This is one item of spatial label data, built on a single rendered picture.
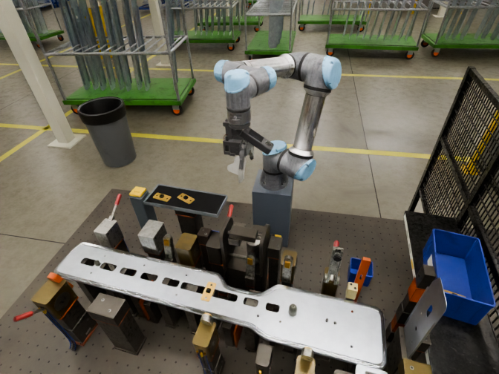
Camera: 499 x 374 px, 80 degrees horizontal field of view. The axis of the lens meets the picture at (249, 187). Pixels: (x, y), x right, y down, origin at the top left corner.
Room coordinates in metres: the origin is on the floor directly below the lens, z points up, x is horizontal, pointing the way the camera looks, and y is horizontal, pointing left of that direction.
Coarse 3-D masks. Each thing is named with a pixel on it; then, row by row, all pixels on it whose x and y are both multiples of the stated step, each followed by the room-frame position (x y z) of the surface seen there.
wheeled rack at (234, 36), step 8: (232, 0) 8.80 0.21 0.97; (176, 8) 8.06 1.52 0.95; (184, 8) 8.03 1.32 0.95; (192, 8) 8.00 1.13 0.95; (200, 8) 7.96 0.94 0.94; (208, 8) 7.93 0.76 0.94; (216, 8) 7.90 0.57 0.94; (224, 8) 7.87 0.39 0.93; (232, 24) 7.84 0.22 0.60; (240, 24) 8.77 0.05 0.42; (176, 32) 8.88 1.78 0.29; (192, 32) 8.79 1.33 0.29; (208, 32) 8.71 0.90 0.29; (216, 32) 8.67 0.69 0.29; (232, 32) 7.84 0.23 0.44; (240, 32) 8.64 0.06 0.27; (192, 40) 8.00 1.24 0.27; (200, 40) 7.96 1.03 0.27; (208, 40) 7.93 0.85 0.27; (216, 40) 7.90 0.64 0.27; (224, 40) 7.86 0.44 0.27; (232, 40) 7.83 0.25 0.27; (232, 48) 7.91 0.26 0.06
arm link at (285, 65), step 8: (280, 56) 1.27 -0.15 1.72; (288, 56) 1.25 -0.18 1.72; (296, 56) 1.27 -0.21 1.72; (216, 64) 1.05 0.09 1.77; (224, 64) 1.03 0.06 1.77; (232, 64) 1.02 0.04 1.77; (240, 64) 1.02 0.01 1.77; (248, 64) 1.07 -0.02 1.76; (256, 64) 1.10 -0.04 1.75; (264, 64) 1.13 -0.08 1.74; (272, 64) 1.15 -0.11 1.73; (280, 64) 1.19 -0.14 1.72; (288, 64) 1.22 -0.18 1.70; (296, 64) 1.24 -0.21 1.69; (216, 72) 1.04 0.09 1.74; (224, 72) 1.01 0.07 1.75; (280, 72) 1.18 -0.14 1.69; (288, 72) 1.22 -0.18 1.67; (296, 72) 1.24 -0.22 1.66
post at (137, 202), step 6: (144, 192) 1.14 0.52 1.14; (132, 198) 1.10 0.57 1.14; (138, 198) 1.10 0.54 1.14; (144, 198) 1.11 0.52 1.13; (132, 204) 1.11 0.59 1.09; (138, 204) 1.10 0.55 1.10; (144, 204) 1.10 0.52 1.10; (138, 210) 1.10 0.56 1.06; (144, 210) 1.09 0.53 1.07; (150, 210) 1.12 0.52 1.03; (138, 216) 1.11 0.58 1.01; (144, 216) 1.09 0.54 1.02; (150, 216) 1.11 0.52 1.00; (156, 216) 1.15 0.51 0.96; (144, 222) 1.10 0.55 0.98
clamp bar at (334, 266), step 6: (336, 246) 0.70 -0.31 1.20; (336, 252) 0.67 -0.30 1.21; (342, 252) 0.67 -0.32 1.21; (330, 258) 0.69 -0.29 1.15; (336, 258) 0.64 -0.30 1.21; (330, 264) 0.67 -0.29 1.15; (336, 264) 0.67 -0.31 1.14; (330, 270) 0.66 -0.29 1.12; (336, 270) 0.66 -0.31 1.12; (336, 276) 0.65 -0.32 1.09
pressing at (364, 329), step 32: (96, 256) 0.87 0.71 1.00; (128, 256) 0.86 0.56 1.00; (128, 288) 0.70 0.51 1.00; (160, 288) 0.69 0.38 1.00; (224, 288) 0.68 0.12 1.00; (288, 288) 0.66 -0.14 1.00; (224, 320) 0.55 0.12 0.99; (256, 320) 0.54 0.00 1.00; (288, 320) 0.53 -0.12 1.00; (320, 320) 0.53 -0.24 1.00; (352, 320) 0.52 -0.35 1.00; (384, 320) 0.52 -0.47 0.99; (320, 352) 0.42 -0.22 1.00; (352, 352) 0.41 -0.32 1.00; (384, 352) 0.41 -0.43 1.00
